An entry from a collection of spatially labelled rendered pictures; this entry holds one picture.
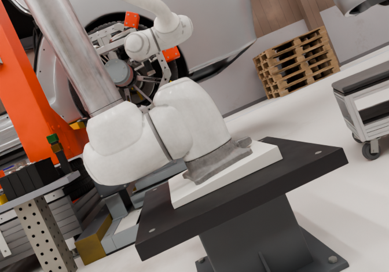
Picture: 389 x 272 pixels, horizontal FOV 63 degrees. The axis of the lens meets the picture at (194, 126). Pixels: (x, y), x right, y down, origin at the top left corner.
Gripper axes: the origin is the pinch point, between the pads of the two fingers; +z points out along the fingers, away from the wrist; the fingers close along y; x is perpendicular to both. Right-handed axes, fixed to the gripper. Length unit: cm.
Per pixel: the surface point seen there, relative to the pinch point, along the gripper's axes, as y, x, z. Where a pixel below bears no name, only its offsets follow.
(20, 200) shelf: -77, -39, -20
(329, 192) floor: 46, -83, -47
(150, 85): -6, -6, 64
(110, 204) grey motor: -54, -65, 23
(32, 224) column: -78, -52, -16
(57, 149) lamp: -54, -24, -14
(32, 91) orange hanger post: -60, 8, 2
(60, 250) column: -73, -69, -14
